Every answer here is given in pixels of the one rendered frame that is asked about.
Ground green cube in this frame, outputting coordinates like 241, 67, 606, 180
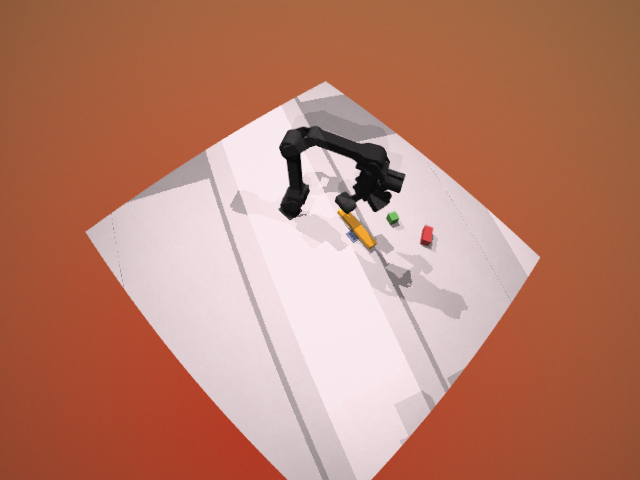
386, 211, 400, 225

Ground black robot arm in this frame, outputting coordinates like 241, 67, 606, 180
278, 126, 406, 220

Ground red rectangular bar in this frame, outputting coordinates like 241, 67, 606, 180
420, 225, 433, 246

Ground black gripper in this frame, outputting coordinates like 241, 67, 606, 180
335, 176, 381, 214

